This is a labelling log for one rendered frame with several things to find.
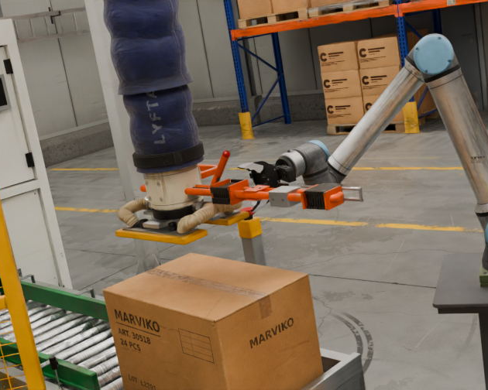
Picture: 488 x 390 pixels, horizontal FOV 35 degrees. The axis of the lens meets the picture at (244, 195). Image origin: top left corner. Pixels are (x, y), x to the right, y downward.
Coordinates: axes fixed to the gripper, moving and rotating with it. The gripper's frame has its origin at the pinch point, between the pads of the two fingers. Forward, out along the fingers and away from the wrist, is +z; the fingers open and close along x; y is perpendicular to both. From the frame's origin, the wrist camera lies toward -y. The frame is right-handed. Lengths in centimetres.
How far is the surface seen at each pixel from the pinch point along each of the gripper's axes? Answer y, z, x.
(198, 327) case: 0.3, 31.8, -31.0
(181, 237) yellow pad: 6.8, 23.3, -5.9
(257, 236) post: 47, -35, -33
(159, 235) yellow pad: 16.1, 25.1, -4.9
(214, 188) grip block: -2.5, 13.0, 5.6
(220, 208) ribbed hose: 3.7, 8.8, -2.6
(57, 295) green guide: 159, 6, -50
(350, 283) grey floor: 157, -179, -132
